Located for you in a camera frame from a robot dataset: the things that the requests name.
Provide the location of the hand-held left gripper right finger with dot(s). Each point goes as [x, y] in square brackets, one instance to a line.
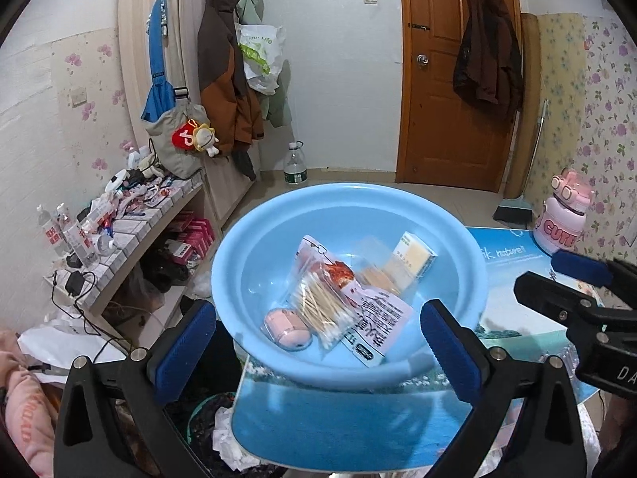
[450, 353]

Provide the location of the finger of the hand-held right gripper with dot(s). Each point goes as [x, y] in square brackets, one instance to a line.
[582, 266]
[547, 294]

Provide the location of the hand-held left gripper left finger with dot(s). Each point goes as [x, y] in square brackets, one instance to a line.
[184, 353]

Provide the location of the white paper packet with text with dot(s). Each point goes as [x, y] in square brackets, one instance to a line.
[383, 323]

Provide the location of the white and yellow tissue pack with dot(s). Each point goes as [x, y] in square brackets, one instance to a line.
[410, 259]

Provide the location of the pink cylindrical case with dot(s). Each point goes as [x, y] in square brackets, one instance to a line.
[286, 328]

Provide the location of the clear bag of toothpicks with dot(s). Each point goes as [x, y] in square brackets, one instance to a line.
[375, 279]

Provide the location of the light blue plastic basin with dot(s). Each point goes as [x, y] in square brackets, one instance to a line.
[259, 239]

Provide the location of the clear bag of cotton swabs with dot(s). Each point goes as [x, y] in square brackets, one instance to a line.
[321, 308]

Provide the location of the grey shoulder bag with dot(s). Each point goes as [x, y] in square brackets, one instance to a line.
[166, 132]

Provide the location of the pink water bottle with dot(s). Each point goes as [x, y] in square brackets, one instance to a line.
[557, 229]

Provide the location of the trash bin black liner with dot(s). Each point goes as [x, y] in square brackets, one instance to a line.
[204, 423]

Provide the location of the dark shoes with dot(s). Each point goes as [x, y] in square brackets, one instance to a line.
[164, 274]

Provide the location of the stack of pink boxes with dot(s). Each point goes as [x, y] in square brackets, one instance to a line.
[196, 234]

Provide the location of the low tiled shelf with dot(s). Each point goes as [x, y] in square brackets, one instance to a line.
[129, 244]

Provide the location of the black power adapter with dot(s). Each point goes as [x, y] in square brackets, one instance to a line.
[79, 283]

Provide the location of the printed landscape table mat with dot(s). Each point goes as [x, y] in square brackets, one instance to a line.
[323, 418]

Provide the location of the pile of small packets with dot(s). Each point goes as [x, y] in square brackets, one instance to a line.
[149, 194]

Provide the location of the clear bottle red label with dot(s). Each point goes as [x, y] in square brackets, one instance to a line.
[69, 234]
[50, 234]

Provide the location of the pink blanket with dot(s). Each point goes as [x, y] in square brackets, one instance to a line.
[25, 408]

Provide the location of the small white lotion bottle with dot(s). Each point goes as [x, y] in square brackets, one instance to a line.
[134, 159]

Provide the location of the brown wooden door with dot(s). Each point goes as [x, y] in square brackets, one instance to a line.
[438, 109]

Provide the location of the large clear water jug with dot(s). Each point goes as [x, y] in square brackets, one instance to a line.
[296, 169]

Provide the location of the cream doll plush charm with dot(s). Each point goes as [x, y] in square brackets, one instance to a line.
[205, 138]

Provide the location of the red plush charm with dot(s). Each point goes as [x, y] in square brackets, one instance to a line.
[183, 137]

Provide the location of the beige upright board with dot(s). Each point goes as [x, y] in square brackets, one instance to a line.
[530, 50]

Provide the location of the dark brown jacket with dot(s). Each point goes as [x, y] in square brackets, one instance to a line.
[487, 59]

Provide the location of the pale green garment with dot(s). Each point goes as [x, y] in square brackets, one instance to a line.
[278, 109]

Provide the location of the brown and orange jacket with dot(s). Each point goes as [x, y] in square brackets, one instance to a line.
[219, 84]

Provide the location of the white plastic bag green print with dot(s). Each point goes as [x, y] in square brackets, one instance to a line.
[259, 55]

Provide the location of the light wooden wardrobe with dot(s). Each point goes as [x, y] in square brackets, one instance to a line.
[184, 20]

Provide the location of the white wall socket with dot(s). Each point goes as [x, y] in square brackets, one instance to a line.
[79, 97]

